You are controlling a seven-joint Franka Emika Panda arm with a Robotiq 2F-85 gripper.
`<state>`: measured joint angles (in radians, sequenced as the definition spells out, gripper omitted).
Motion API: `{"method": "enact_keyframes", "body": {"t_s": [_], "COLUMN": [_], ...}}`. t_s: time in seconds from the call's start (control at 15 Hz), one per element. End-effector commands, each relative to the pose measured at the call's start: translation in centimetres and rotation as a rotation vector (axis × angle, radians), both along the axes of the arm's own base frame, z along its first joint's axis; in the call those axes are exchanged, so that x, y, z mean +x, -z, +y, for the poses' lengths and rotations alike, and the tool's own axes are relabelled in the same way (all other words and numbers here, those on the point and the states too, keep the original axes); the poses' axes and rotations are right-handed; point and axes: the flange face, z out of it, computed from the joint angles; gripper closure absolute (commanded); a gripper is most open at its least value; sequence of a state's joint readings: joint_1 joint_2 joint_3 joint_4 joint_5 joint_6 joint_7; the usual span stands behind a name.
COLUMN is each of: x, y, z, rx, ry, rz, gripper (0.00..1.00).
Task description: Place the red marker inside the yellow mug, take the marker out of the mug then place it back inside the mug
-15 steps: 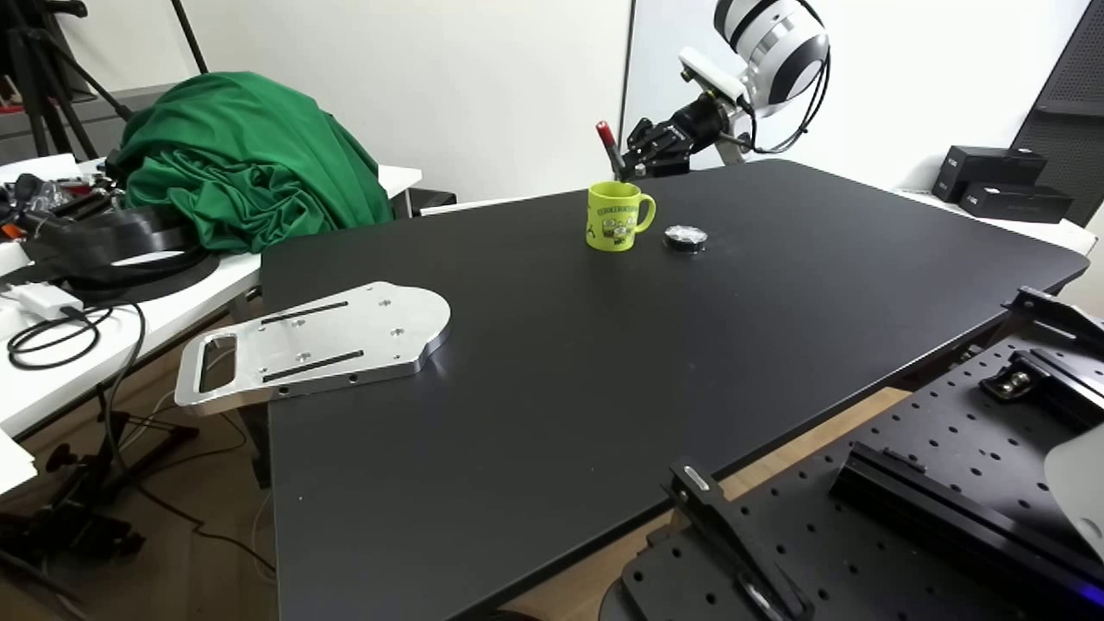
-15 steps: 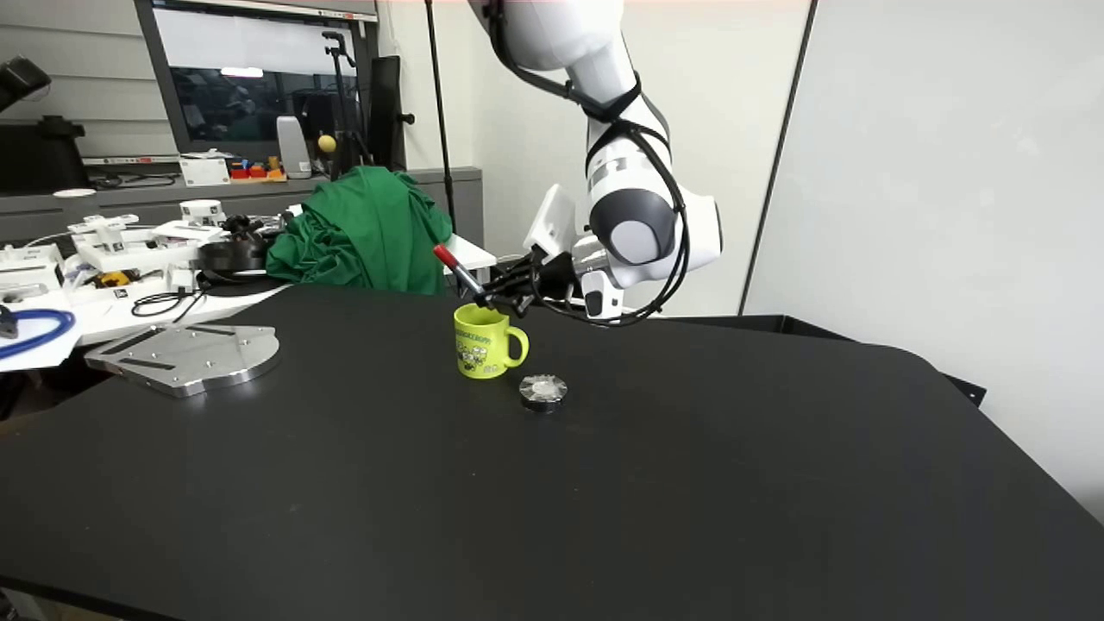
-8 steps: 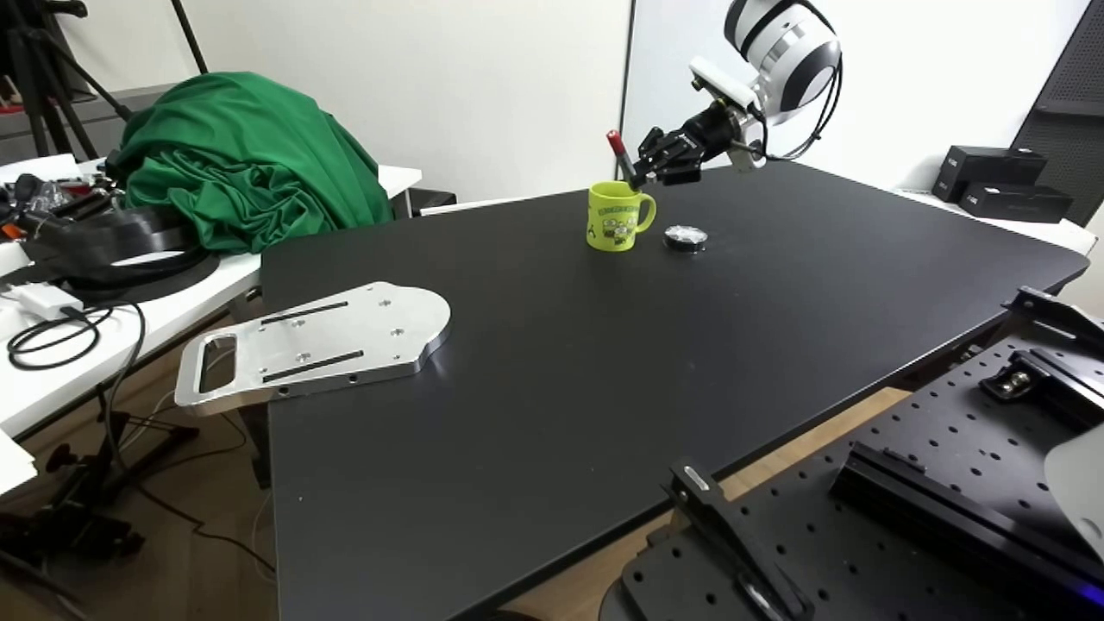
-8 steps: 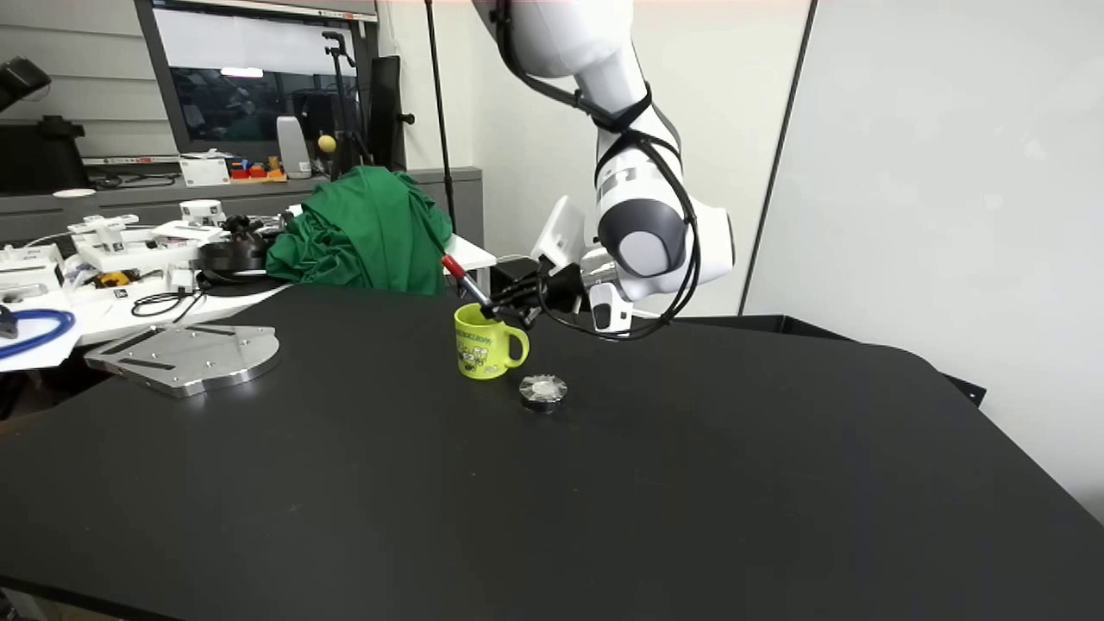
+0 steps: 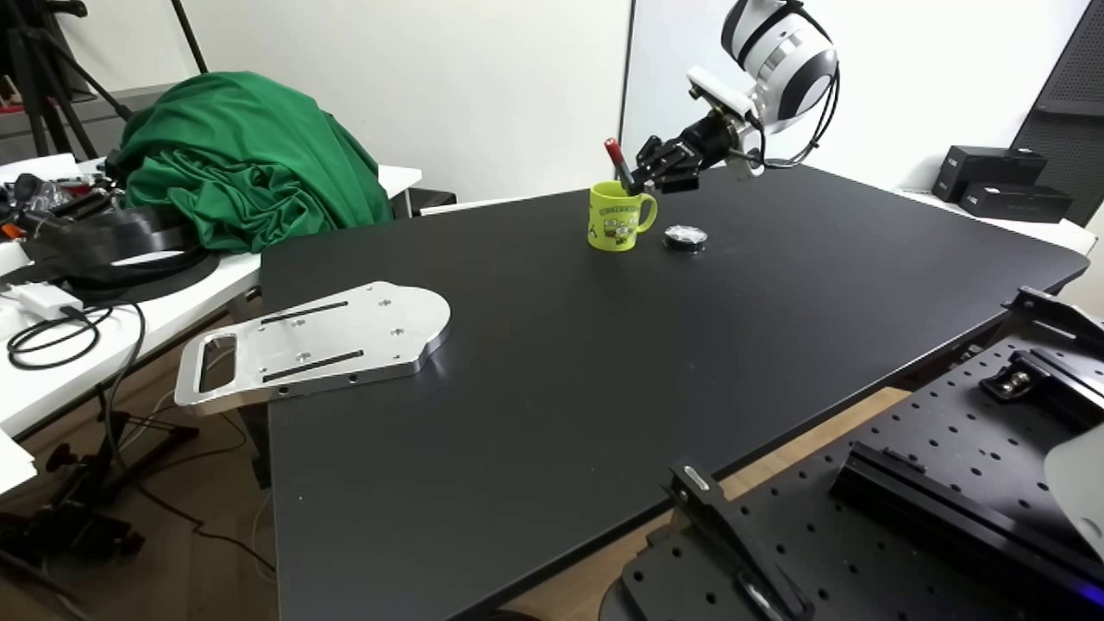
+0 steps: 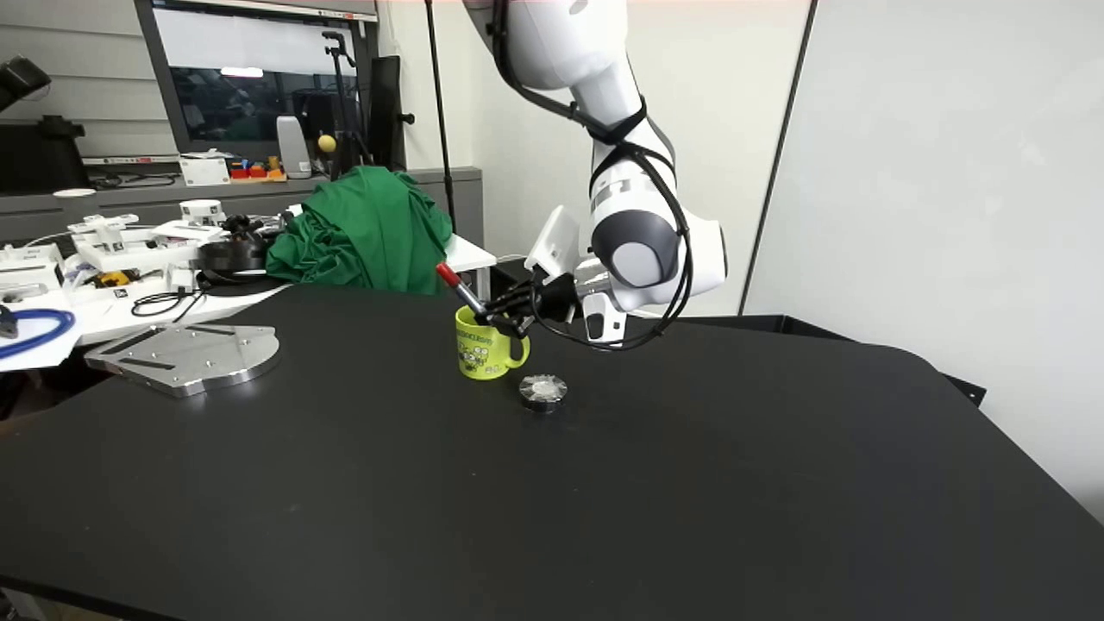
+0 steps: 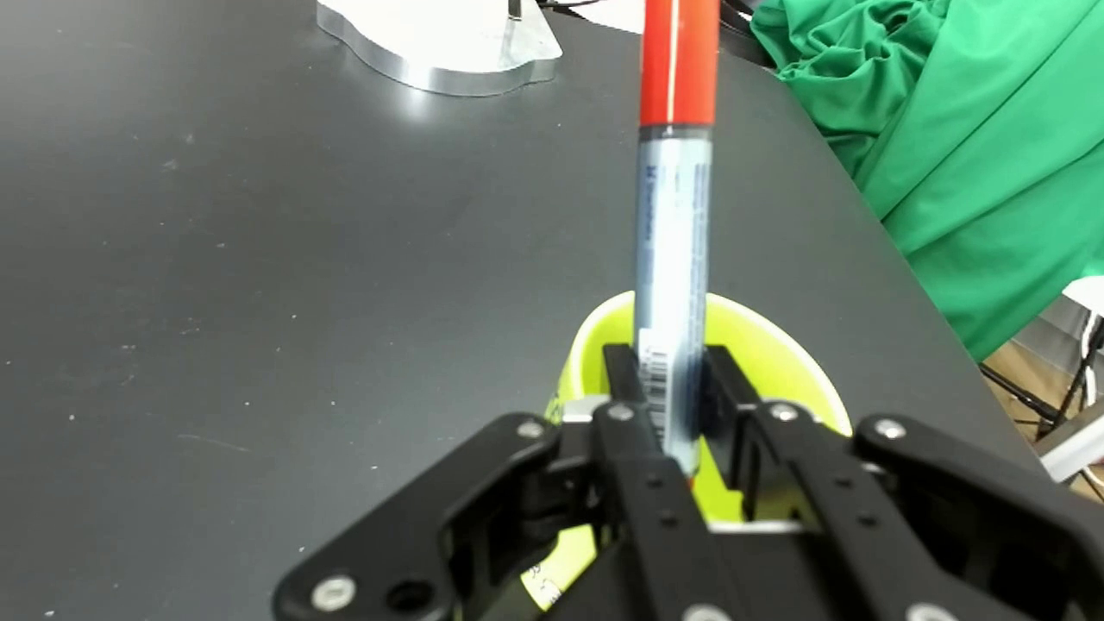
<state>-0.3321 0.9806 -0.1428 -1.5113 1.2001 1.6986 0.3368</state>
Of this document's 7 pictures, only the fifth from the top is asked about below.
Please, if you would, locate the black floor stand base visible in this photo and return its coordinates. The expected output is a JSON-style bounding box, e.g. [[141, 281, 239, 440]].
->
[[0, 409, 280, 580]]

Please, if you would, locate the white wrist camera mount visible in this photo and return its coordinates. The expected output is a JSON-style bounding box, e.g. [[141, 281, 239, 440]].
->
[[685, 66, 761, 124]]

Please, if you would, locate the small silver foil piece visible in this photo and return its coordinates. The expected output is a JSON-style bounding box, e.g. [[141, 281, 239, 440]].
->
[[661, 219, 711, 251]]

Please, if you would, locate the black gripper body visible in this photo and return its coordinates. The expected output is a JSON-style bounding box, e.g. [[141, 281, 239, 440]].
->
[[657, 111, 749, 174]]

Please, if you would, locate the black metal bracket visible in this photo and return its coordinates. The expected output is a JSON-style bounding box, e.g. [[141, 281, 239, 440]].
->
[[975, 285, 1104, 432]]

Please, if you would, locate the black device box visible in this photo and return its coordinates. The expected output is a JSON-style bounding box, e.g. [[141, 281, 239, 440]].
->
[[928, 146, 1052, 205], [960, 181, 1080, 225]]

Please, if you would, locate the white side table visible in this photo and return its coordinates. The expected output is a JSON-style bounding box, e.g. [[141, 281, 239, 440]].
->
[[0, 150, 423, 496]]

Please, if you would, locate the black cable loop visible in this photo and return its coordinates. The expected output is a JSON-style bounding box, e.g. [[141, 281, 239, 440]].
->
[[3, 300, 151, 373]]

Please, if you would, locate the yellow mug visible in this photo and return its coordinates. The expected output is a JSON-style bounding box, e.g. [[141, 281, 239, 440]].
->
[[584, 178, 661, 254]]

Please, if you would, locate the black tripod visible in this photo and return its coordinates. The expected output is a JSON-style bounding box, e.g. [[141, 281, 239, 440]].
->
[[0, 0, 99, 166]]

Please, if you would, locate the green cloth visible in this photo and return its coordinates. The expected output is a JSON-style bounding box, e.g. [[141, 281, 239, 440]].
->
[[103, 68, 398, 254]]

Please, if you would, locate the red marker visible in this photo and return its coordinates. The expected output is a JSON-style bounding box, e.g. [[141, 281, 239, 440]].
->
[[604, 133, 638, 196]]

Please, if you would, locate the black clamp bar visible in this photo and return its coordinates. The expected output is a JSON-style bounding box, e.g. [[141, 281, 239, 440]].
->
[[668, 463, 815, 621]]

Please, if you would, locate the silver metal plate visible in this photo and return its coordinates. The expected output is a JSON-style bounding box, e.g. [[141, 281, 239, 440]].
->
[[172, 280, 456, 416]]

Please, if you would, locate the black perforated breadboard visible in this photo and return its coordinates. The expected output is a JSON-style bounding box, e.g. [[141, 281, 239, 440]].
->
[[617, 332, 1104, 621]]

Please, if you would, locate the black rail block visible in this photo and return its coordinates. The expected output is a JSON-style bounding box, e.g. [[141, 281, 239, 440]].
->
[[831, 440, 1104, 588]]

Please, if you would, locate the thin dark pole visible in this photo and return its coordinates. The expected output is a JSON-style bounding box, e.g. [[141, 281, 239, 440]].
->
[[168, 0, 214, 77], [615, 0, 638, 149]]

